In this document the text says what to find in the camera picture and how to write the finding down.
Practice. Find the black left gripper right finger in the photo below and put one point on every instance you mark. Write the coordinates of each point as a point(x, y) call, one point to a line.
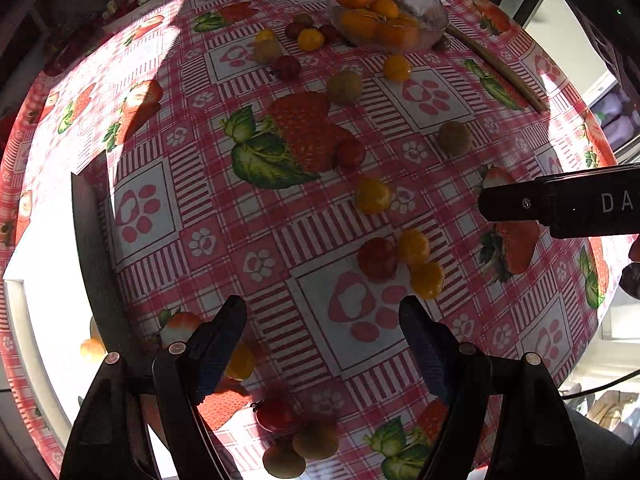
point(535, 438)

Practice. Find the white rectangular tray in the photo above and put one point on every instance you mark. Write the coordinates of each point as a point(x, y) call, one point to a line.
point(61, 283)

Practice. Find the yellow cherry tomato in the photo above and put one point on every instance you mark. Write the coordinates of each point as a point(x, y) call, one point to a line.
point(310, 39)

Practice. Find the red tomato on strawberry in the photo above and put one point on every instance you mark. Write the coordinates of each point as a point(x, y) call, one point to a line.
point(350, 153)

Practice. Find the dark red cherry tomato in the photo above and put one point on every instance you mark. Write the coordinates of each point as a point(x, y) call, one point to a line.
point(286, 68)

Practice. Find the green-brown round fruit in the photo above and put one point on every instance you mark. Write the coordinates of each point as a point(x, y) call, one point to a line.
point(267, 51)

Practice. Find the green-brown fruit centre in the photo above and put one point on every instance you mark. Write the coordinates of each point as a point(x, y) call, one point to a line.
point(344, 87)

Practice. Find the orange mandarin front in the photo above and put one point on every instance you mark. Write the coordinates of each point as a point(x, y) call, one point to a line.
point(397, 34)

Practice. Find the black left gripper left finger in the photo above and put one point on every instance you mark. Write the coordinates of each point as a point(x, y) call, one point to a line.
point(110, 437)

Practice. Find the red checkered strawberry tablecloth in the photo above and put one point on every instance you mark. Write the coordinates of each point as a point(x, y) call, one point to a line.
point(225, 181)

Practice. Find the clear glass fruit bowl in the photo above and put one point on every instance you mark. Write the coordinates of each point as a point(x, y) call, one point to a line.
point(430, 31)

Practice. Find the orange mandarin middle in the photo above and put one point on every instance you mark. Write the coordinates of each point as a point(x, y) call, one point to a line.
point(359, 26)

